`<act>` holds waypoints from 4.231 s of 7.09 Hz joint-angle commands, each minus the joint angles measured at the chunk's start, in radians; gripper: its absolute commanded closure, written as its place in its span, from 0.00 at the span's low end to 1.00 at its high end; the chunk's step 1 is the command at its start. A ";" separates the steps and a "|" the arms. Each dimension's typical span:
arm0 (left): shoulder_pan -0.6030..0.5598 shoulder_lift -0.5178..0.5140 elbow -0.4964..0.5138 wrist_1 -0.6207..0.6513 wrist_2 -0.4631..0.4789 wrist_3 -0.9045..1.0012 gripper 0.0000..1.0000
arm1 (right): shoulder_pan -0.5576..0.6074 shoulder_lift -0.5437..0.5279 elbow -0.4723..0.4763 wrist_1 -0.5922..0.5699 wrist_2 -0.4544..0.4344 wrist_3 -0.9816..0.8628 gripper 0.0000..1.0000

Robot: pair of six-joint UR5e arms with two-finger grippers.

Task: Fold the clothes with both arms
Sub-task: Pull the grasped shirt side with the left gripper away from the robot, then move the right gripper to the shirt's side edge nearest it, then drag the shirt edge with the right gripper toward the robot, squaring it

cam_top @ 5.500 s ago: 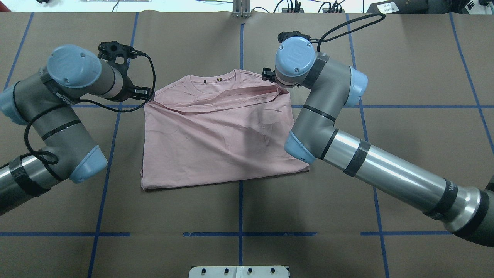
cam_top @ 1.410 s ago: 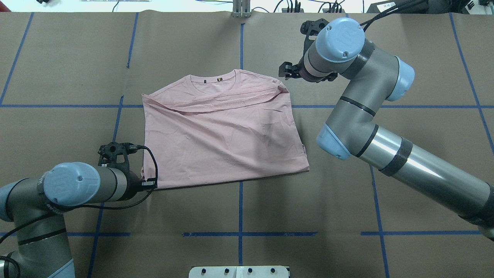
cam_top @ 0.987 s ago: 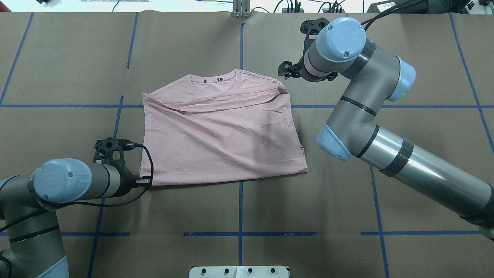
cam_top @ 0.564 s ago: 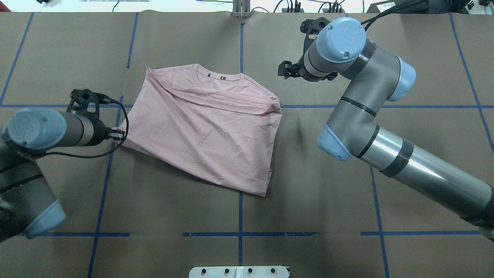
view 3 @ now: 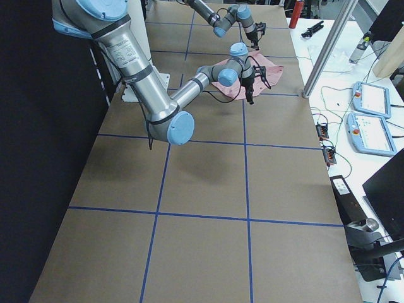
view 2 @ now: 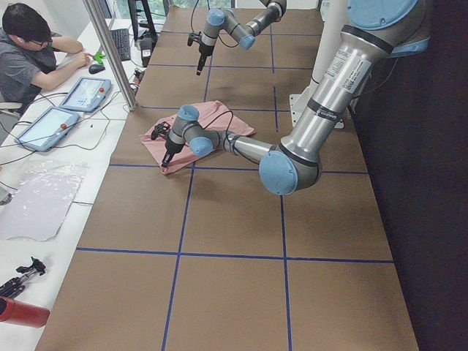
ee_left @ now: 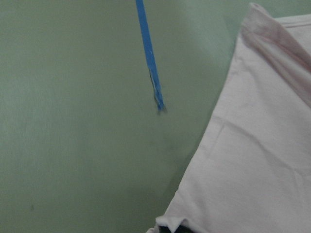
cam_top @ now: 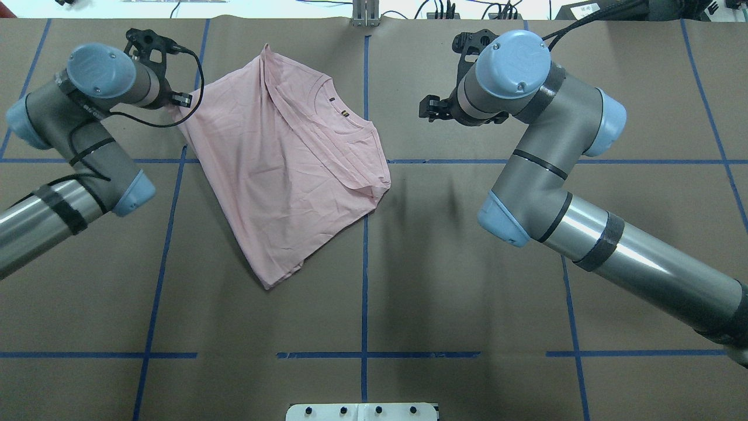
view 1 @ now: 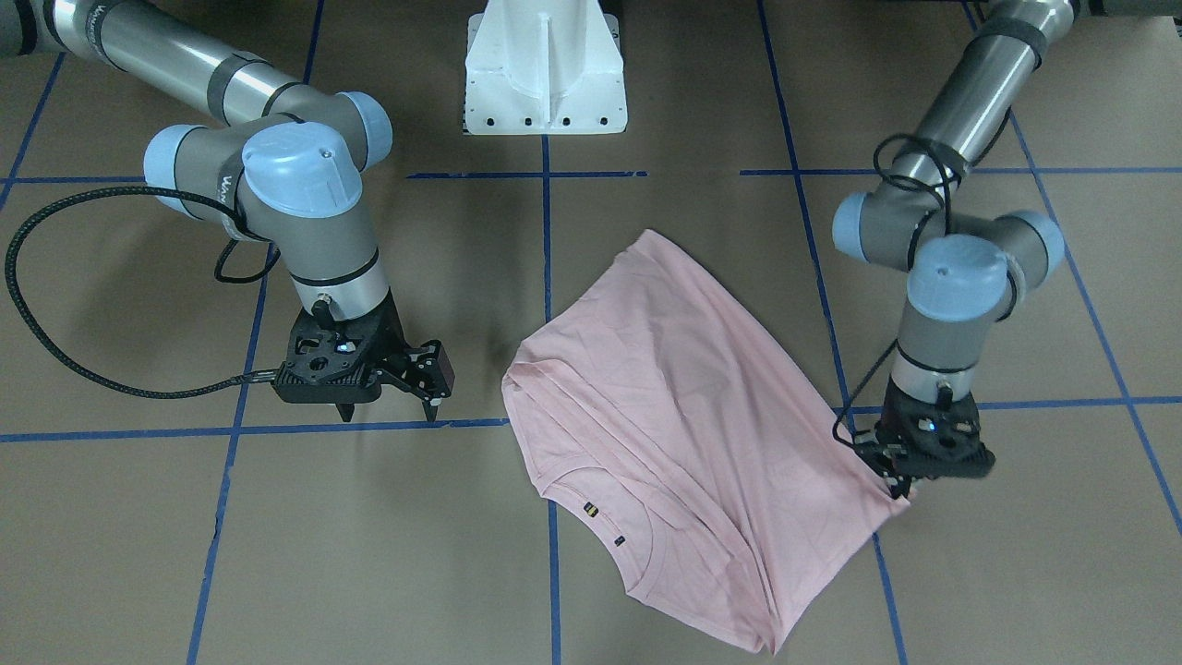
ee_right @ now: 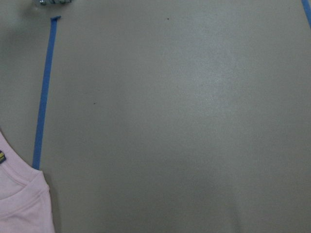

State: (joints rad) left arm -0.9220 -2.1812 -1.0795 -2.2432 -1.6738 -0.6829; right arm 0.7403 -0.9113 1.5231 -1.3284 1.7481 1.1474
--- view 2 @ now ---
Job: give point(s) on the brown paper table mat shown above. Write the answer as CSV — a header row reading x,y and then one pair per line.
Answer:
x,y
207,258

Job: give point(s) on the lower blue teach pendant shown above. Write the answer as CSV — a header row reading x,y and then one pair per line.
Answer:
x,y
48,129

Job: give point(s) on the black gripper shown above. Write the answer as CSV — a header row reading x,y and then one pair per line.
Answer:
x,y
171,148
202,51

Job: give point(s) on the blue teach pendant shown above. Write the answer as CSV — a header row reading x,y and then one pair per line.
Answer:
x,y
48,129
86,95

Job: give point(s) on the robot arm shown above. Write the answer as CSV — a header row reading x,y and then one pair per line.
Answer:
x,y
220,19
372,31

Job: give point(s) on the black keyboard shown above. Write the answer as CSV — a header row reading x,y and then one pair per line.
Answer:
x,y
120,38

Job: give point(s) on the green small object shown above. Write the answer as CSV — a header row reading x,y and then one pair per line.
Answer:
x,y
98,57

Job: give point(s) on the red cylinder bottle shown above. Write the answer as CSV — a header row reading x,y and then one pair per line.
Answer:
x,y
25,314

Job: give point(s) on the upper blue teach pendant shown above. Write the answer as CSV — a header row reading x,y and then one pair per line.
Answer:
x,y
86,95

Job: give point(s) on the aluminium frame post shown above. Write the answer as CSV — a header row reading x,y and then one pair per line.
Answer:
x,y
100,25

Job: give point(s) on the black computer mouse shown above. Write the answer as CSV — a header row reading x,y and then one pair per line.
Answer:
x,y
96,68

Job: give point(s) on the black folded tripod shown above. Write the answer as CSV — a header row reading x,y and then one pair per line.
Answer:
x,y
16,285

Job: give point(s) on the seated person grey shirt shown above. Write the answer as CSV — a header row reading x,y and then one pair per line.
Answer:
x,y
33,58

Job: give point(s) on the clear plastic garment bag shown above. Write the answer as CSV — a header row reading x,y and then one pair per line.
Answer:
x,y
42,201

